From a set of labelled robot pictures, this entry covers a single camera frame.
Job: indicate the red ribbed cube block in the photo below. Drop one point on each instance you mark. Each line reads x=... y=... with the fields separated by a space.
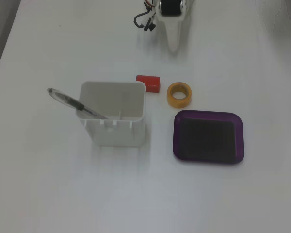
x=149 y=83

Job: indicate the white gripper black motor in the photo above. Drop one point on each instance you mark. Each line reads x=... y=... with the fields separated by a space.
x=172 y=24

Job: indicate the purple metal tray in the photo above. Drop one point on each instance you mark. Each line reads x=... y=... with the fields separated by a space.
x=208 y=136

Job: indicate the black clear ballpoint pen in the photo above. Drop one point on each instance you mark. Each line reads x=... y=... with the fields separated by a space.
x=68 y=99

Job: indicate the white plastic box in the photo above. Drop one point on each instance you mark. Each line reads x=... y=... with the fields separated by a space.
x=116 y=131

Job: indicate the yellow tape roll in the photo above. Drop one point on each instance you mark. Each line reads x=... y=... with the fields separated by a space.
x=177 y=103

